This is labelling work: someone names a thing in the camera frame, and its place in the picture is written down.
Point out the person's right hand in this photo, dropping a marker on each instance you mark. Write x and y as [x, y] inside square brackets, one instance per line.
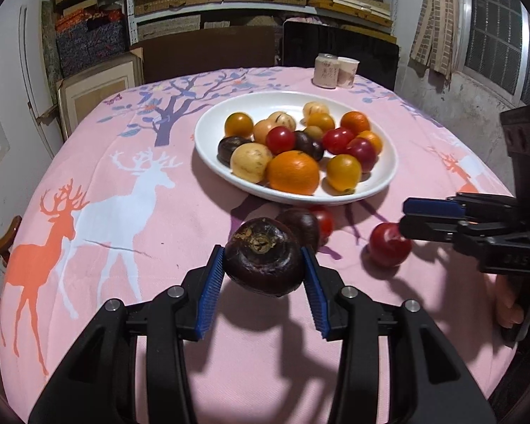
[508, 307]

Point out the stack of blue patterned boxes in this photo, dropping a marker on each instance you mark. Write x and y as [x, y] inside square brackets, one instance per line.
[92, 44]

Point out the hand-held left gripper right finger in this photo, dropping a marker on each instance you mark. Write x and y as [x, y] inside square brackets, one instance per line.
[316, 293]

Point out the grated window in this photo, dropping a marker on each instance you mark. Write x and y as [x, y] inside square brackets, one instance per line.
[494, 31]

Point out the white wooden board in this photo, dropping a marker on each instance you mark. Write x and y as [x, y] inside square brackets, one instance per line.
[35, 75]

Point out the dark brown wooden board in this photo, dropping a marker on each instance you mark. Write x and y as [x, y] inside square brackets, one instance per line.
[203, 53]

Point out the carved wooden chair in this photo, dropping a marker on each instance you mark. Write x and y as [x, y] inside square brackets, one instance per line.
[4, 240]

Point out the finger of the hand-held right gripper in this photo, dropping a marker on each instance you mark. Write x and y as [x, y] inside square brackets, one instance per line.
[428, 228]
[433, 207]

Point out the yellow round tomato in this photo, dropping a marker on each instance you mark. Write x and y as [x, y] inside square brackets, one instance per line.
[343, 172]
[238, 124]

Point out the white oval plate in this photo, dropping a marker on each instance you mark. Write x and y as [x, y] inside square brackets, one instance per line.
[377, 174]

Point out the small orange mandarin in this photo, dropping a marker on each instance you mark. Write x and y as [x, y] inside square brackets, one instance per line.
[372, 140]
[354, 122]
[320, 121]

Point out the dark red plum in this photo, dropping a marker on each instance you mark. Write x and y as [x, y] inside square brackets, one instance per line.
[363, 155]
[389, 245]

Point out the beige drink can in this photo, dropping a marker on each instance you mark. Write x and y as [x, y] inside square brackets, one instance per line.
[326, 70]

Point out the large orange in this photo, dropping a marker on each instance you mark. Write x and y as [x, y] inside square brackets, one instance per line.
[292, 172]

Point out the framed picture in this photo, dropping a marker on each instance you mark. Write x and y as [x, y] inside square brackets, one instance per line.
[97, 92]

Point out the black panel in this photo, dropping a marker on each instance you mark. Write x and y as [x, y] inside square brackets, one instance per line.
[371, 44]

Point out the hanging woven blind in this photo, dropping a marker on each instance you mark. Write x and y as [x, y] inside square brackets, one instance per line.
[437, 17]

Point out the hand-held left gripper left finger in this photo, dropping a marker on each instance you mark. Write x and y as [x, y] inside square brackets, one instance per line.
[210, 291]

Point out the dark purple water chestnut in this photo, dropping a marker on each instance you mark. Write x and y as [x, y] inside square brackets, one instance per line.
[265, 256]
[308, 146]
[229, 150]
[301, 225]

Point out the small yellow green plum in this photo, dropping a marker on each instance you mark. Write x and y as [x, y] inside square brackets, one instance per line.
[312, 132]

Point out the white metal shelf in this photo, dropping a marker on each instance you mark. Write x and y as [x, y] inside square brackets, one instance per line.
[130, 17]

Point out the pink deer print tablecloth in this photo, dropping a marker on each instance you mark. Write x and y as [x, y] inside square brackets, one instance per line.
[181, 212]

